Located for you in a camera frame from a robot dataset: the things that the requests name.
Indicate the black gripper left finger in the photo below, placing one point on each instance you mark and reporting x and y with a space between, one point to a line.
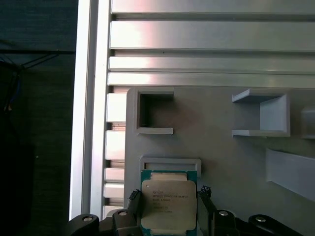
118 226

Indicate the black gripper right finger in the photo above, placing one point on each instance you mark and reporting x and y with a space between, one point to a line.
221 223

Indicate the silver-topped CPU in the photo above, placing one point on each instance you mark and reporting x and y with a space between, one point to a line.
168 204

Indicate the grey parts rack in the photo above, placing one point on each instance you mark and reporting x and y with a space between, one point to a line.
209 147

